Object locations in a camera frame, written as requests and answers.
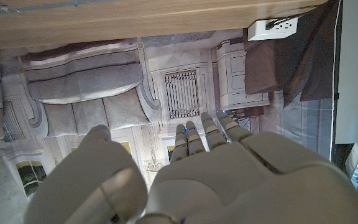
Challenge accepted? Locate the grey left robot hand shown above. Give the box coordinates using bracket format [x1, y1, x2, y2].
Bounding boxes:
[22, 110, 358, 224]

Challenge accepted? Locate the white power strip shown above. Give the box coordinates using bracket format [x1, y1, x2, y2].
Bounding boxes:
[247, 17, 300, 42]

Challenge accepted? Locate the white wall panel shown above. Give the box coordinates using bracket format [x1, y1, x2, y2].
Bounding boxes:
[333, 0, 358, 146]

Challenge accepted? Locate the printed living room backdrop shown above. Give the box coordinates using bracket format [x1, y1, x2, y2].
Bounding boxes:
[0, 27, 336, 200]

